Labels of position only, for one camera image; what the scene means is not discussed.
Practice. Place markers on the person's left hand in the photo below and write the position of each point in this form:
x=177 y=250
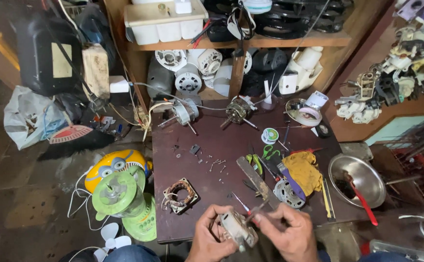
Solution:
x=205 y=240

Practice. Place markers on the person's right hand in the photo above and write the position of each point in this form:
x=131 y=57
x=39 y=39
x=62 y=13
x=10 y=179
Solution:
x=295 y=240

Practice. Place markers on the grey metal motor end cover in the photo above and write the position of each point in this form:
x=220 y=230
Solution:
x=238 y=230

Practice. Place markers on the small dark brush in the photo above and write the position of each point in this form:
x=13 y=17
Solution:
x=256 y=211

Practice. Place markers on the round grey motor cover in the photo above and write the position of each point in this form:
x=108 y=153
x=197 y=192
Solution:
x=286 y=194

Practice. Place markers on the copper-wound motor stator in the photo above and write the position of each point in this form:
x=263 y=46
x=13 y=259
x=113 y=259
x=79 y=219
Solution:
x=180 y=194

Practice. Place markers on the yellow cloth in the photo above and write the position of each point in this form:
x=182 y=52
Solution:
x=303 y=171

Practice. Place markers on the flat rusty metal file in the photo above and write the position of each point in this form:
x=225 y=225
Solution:
x=255 y=180

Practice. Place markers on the person's jeans leg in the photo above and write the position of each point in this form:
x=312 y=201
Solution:
x=132 y=254

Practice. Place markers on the scattered small screws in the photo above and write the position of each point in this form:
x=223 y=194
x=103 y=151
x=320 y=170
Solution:
x=212 y=163

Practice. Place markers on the green and yellow pliers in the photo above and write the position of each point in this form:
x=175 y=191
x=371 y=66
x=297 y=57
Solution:
x=256 y=163

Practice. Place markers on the red thin tool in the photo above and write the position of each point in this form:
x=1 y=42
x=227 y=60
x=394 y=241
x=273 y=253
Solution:
x=306 y=150

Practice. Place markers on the white small fan blade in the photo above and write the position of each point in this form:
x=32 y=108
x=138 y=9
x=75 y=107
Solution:
x=113 y=238

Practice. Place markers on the steel bowl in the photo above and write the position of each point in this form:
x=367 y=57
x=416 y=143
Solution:
x=364 y=178

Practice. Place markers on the clear plastic container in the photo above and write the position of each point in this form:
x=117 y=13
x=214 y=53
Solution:
x=401 y=253

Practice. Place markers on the grey stone block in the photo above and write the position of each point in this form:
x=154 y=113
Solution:
x=356 y=151

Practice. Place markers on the small black round case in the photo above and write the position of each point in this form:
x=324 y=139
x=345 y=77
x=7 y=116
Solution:
x=323 y=129

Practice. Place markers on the yellow cartoon fan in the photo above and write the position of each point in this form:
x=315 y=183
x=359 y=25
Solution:
x=117 y=162

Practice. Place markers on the round white tub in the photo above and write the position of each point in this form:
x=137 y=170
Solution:
x=306 y=115

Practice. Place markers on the grey fan motor with shaft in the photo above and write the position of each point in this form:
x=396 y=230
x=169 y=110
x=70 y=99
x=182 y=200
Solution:
x=183 y=112

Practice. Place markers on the copper fan motor with shaft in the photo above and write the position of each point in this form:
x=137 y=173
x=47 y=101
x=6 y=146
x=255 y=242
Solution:
x=237 y=111

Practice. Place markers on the clear plastic cup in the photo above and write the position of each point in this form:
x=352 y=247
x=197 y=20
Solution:
x=269 y=102

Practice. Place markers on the red-topped black broom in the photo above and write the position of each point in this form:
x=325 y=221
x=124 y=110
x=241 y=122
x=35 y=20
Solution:
x=70 y=140

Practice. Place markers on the white power adapter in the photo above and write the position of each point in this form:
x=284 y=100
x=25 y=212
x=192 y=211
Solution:
x=119 y=84

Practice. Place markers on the side shelf with motor parts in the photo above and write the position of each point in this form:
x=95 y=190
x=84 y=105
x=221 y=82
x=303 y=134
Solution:
x=390 y=72

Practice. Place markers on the wooden shelf with fan parts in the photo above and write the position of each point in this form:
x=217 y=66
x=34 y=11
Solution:
x=234 y=43

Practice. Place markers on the dirty white jerrycan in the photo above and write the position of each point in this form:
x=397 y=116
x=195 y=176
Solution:
x=96 y=71

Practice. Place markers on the white plastic bag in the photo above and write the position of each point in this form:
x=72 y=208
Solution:
x=24 y=116

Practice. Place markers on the black jerrycan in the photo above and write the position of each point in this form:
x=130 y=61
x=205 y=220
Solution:
x=41 y=54

